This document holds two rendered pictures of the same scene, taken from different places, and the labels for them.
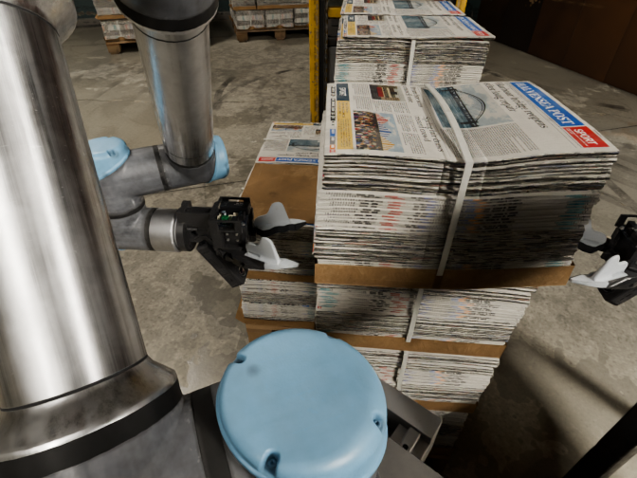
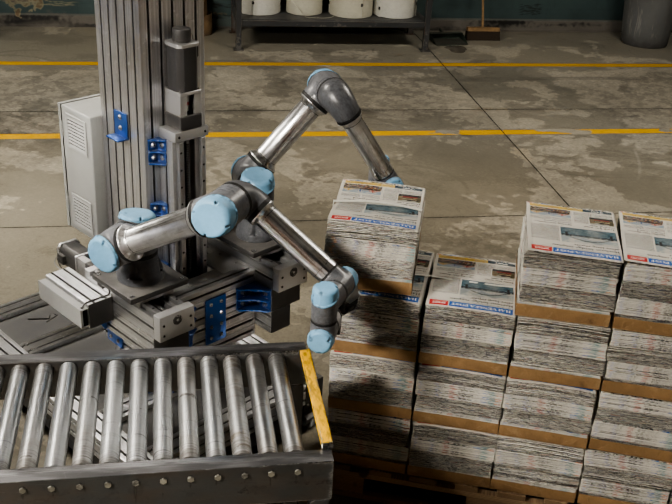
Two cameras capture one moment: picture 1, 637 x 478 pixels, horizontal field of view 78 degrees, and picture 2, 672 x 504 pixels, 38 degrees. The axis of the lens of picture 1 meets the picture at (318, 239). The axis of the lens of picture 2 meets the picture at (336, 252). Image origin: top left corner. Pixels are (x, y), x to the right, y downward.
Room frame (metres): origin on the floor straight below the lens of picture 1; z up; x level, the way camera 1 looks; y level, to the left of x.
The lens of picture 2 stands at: (0.70, -3.04, 2.34)
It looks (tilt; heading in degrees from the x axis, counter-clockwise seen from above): 27 degrees down; 95
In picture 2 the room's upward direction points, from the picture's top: 3 degrees clockwise
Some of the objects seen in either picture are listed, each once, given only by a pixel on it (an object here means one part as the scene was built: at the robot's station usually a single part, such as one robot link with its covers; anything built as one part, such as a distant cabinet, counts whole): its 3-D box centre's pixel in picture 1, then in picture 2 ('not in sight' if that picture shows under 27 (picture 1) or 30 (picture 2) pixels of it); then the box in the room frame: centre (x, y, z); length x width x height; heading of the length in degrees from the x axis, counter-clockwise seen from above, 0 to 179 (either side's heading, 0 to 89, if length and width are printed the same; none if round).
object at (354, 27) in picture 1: (410, 26); (572, 230); (1.19, -0.25, 1.06); 0.37 x 0.29 x 0.01; 86
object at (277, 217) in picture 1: (279, 216); not in sight; (0.57, 0.07, 0.88); 0.09 x 0.03 x 0.06; 112
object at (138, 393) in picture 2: not in sight; (138, 413); (0.02, -1.03, 0.77); 0.47 x 0.05 x 0.05; 106
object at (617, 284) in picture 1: (622, 273); not in sight; (0.45, -0.48, 0.85); 0.09 x 0.05 x 0.02; 112
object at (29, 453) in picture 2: not in sight; (35, 418); (-0.23, -1.10, 0.77); 0.47 x 0.05 x 0.05; 106
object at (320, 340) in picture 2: not in sight; (322, 333); (0.47, -0.70, 0.87); 0.11 x 0.08 x 0.09; 86
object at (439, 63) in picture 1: (400, 71); (565, 262); (1.19, -0.24, 0.95); 0.38 x 0.29 x 0.23; 86
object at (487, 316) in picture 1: (384, 242); (502, 392); (1.05, -0.23, 0.42); 1.17 x 0.39 x 0.83; 175
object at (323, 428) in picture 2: not in sight; (315, 395); (0.48, -0.91, 0.81); 0.43 x 0.03 x 0.02; 106
